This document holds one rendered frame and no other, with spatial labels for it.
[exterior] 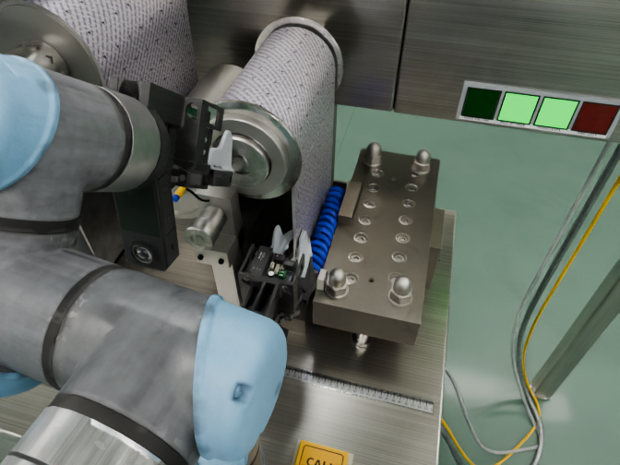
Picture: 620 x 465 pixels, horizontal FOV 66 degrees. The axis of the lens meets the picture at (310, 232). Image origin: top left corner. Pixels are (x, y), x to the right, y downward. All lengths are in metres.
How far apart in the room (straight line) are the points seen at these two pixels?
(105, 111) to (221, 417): 0.20
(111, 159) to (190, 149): 0.13
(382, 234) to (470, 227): 1.60
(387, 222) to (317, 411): 0.33
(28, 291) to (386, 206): 0.67
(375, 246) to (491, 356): 1.24
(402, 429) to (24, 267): 0.60
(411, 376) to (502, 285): 1.42
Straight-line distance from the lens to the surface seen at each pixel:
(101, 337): 0.26
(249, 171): 0.60
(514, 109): 0.89
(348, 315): 0.73
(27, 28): 0.69
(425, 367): 0.83
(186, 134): 0.45
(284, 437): 0.76
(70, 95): 0.31
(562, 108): 0.90
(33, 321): 0.28
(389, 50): 0.85
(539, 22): 0.84
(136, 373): 0.24
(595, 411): 2.01
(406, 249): 0.80
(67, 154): 0.30
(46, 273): 0.29
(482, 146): 2.94
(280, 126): 0.57
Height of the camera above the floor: 1.61
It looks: 46 degrees down
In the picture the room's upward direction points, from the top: straight up
